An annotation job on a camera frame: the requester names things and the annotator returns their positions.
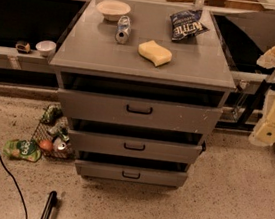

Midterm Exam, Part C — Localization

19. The grey bottom drawer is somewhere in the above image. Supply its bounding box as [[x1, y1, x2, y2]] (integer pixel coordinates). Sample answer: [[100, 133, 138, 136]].
[[75, 159, 187, 187]]

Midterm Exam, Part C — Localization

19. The grey drawer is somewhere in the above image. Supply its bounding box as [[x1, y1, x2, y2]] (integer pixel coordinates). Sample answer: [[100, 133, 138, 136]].
[[75, 159, 187, 187], [58, 88, 222, 134], [69, 130, 202, 164]]

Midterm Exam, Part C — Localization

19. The grey drawer cabinet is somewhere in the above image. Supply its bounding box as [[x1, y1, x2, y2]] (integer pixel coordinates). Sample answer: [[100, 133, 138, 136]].
[[35, 0, 247, 197]]

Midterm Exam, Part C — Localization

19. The grey middle drawer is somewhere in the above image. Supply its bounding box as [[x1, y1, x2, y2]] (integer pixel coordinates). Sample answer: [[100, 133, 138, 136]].
[[69, 130, 202, 164]]

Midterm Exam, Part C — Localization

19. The grey top drawer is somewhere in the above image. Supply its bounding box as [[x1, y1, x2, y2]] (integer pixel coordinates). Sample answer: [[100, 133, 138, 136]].
[[58, 88, 222, 134]]

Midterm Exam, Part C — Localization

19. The black tray stand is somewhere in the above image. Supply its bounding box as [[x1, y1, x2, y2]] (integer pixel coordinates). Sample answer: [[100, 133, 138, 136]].
[[218, 10, 275, 146]]

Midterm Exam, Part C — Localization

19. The blue chips bag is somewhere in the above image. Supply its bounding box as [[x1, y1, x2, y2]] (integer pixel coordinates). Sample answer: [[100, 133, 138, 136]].
[[170, 9, 209, 41]]

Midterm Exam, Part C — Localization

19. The yellow sponge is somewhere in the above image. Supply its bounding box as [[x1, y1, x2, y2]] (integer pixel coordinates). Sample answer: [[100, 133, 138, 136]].
[[138, 40, 172, 67]]

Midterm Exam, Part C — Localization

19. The crushed silver can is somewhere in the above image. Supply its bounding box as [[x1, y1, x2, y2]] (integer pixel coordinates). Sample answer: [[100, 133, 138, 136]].
[[115, 16, 131, 44]]

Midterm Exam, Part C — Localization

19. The white bowl on cabinet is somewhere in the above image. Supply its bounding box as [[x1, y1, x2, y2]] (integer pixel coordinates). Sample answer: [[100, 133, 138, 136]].
[[96, 0, 131, 22]]

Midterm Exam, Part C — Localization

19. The green bottle in basket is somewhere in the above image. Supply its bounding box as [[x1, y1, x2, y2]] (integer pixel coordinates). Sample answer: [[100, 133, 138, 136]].
[[47, 122, 70, 143]]

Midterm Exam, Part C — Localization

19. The silver can in basket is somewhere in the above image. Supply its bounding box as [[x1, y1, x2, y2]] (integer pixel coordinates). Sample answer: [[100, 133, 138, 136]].
[[53, 137, 68, 153]]

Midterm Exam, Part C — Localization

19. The green bag by cabinet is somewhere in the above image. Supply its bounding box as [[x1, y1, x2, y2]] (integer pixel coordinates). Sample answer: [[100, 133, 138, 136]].
[[40, 104, 62, 125]]

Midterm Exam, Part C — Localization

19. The red apple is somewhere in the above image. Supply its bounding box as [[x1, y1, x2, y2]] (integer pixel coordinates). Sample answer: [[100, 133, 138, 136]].
[[39, 139, 53, 152]]

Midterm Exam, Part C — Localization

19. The small white cup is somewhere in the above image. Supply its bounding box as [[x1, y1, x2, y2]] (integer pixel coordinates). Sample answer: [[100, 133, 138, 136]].
[[36, 40, 56, 57]]

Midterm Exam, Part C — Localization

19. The black pole on floor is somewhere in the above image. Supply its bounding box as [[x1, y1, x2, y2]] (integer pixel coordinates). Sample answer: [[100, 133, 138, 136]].
[[40, 190, 57, 219]]

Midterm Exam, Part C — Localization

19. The green snack pouch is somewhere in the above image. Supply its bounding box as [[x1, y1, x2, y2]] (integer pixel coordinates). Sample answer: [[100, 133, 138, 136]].
[[3, 139, 42, 163]]

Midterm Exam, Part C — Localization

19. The small dark tape measure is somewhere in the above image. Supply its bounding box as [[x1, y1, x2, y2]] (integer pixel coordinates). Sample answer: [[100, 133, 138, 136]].
[[15, 40, 31, 54]]

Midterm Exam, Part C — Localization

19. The wire mesh basket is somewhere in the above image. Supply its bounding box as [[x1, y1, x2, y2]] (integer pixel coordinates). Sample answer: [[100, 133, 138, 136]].
[[32, 117, 74, 160]]

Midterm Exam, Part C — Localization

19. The black cable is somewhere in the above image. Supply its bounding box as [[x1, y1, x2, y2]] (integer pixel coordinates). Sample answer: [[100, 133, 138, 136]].
[[0, 149, 38, 219]]

